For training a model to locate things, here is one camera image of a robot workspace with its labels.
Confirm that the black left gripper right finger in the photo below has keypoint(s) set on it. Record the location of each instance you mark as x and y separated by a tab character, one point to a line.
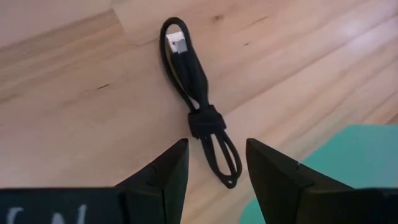
273	186

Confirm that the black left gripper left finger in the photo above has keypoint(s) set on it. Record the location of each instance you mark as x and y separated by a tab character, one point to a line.
161	193

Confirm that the teal plastic bin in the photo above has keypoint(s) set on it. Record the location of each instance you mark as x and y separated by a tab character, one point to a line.
357	155

